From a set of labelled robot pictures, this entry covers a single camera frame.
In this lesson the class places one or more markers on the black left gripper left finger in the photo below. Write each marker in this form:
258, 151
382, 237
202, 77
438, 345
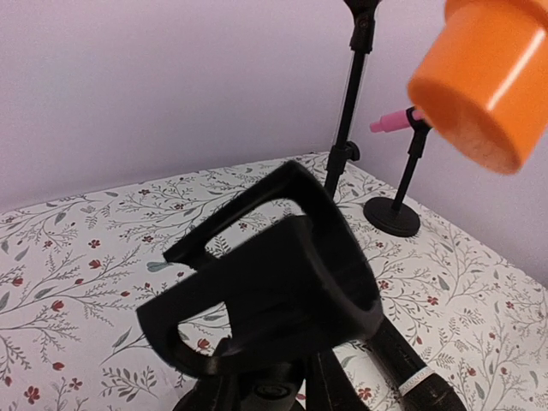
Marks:
266, 327

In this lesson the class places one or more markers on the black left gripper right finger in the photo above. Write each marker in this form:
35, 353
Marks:
314, 253

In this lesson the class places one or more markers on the short black mic stand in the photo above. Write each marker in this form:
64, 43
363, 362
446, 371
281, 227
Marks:
392, 216

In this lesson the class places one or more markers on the pink microphone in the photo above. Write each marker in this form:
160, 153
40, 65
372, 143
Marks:
396, 121

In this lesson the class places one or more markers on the black microphone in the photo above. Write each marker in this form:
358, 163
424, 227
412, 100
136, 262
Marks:
419, 387

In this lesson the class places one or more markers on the tall black mic stand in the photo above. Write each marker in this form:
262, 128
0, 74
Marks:
344, 150

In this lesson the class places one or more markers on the orange microphone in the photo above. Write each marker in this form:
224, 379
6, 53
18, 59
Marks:
483, 83

